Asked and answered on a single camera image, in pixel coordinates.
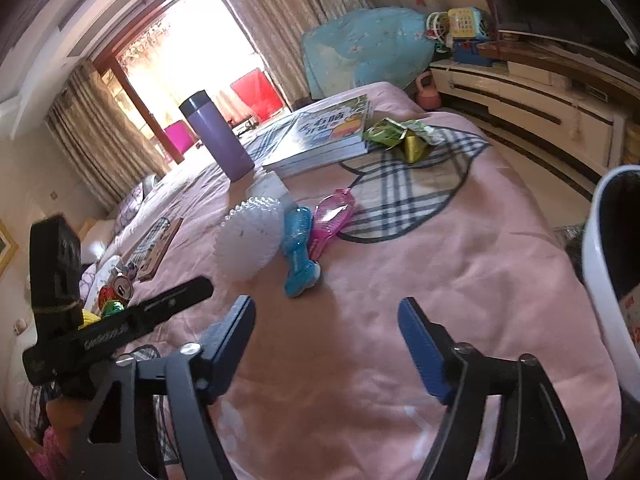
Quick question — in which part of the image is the person's left hand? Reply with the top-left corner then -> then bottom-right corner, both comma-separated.
46,394 -> 90,457

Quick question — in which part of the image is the stack of books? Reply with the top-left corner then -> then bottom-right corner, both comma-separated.
270,94 -> 375,161

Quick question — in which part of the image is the blue toy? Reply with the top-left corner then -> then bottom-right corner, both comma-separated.
452,40 -> 496,67

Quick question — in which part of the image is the white spiky brush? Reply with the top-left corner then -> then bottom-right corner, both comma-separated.
214,195 -> 288,281

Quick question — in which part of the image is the magenta chair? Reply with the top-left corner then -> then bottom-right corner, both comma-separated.
164,120 -> 193,158

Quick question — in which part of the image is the light blue cloth cover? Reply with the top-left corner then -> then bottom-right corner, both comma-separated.
301,7 -> 436,101

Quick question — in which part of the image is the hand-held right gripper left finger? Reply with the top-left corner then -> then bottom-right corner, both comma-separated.
75,295 -> 257,480

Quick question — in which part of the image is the white book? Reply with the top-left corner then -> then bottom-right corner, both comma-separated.
262,135 -> 371,178

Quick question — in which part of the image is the gold foil wrapper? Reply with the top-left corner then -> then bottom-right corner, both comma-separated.
397,130 -> 436,164

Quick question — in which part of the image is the red chair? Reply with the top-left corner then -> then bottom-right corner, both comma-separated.
231,67 -> 286,123

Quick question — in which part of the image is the white bin with black liner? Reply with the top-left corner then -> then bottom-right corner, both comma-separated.
580,164 -> 640,391

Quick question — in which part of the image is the green snack wrapper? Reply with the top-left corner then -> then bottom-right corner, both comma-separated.
362,117 -> 443,148

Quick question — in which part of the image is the framed wall picture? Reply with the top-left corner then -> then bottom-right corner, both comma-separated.
0,220 -> 18,276

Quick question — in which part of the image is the yellow toy telephone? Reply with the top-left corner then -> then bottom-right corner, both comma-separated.
446,7 -> 486,41

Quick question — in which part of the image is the pink plastic comb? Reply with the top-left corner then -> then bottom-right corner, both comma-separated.
307,188 -> 357,261

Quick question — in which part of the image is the blue plastic comb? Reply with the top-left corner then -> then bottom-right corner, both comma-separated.
284,206 -> 323,298

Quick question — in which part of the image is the white paper packet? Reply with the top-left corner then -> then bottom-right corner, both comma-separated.
246,170 -> 292,208

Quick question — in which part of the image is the beige patterned curtain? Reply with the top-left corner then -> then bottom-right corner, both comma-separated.
215,0 -> 371,111
45,62 -> 166,211

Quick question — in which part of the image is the metal drink can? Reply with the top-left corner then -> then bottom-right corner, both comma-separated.
111,275 -> 135,303

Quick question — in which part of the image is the white television cabinet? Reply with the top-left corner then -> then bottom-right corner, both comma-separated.
429,35 -> 640,181

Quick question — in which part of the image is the white ring toy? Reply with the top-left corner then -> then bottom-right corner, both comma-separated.
426,12 -> 451,53

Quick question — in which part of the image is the purple thermos bottle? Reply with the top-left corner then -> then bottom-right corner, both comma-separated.
179,90 -> 256,182

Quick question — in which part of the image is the wooden balcony door frame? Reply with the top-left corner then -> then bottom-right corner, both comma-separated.
92,0 -> 291,166

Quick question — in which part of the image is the plaid pillow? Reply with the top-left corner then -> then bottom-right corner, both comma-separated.
115,175 -> 161,231

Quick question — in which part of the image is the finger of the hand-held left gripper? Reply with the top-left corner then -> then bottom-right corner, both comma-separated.
142,276 -> 214,322

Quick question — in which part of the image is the pink blanket with plaid print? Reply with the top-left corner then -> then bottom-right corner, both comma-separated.
0,81 -> 623,480

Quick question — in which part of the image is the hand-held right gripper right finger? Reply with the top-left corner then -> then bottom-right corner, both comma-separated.
397,296 -> 588,480

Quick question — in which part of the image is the pink kettlebell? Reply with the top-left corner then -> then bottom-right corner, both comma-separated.
415,71 -> 441,111

